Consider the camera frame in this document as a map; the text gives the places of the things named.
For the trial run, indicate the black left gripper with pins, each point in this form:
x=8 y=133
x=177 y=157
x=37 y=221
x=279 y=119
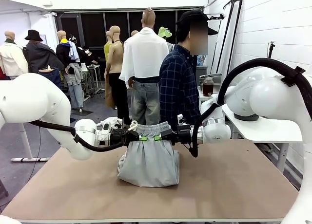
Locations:
x=120 y=137

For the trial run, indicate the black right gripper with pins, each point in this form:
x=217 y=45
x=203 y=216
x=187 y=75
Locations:
x=187 y=136

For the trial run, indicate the grey training pants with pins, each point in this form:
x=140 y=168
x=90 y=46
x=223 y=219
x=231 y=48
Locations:
x=148 y=165

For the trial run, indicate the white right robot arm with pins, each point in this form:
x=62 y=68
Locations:
x=268 y=95

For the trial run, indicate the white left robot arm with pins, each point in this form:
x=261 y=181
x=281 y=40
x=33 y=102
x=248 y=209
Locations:
x=31 y=99

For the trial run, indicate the bare mannequin in black pants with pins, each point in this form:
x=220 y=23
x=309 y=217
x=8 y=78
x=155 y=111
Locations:
x=117 y=87

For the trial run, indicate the white cloth on floor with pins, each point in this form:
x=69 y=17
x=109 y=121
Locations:
x=109 y=120

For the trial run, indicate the person in plaid shirt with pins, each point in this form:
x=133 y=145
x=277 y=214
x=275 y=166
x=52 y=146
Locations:
x=178 y=87

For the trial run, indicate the glass jar with brown liquid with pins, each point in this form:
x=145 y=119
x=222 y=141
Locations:
x=208 y=88

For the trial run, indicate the tall mannequin in white shirt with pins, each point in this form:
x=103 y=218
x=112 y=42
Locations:
x=141 y=58

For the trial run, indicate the grey metal lever tool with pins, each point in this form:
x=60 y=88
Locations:
x=210 y=76

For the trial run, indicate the mannequin in light jeans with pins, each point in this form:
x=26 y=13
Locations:
x=74 y=92

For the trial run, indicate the white background work table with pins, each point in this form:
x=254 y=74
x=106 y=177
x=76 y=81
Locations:
x=93 y=67

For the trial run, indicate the figure in blue floral shirt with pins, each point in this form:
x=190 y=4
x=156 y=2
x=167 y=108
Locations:
x=202 y=59

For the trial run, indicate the mannequin in yellow top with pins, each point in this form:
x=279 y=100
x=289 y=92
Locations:
x=107 y=48

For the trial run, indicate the person with face mask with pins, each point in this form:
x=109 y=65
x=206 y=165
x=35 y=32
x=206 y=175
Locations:
x=89 y=57

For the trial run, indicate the bare mannequin head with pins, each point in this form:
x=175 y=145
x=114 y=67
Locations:
x=134 y=33

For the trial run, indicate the light green hat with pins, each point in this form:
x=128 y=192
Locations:
x=164 y=32

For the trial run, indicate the dark blue jeans mannequin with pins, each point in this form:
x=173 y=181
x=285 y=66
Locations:
x=54 y=75

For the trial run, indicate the mannequin with yellow collar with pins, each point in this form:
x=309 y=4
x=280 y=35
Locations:
x=63 y=52

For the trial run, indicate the black cap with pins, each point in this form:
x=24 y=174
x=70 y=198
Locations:
x=192 y=15

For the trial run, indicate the mannequin in dark jacket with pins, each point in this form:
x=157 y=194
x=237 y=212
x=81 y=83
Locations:
x=41 y=56

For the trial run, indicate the black tripod stand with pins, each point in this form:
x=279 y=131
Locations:
x=271 y=51

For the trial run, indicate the black bucket hat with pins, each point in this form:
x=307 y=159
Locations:
x=33 y=35

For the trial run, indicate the mannequin in cream jacket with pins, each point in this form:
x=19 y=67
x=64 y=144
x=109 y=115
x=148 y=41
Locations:
x=12 y=58

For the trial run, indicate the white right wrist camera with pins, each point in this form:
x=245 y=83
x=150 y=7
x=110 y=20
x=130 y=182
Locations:
x=180 y=118

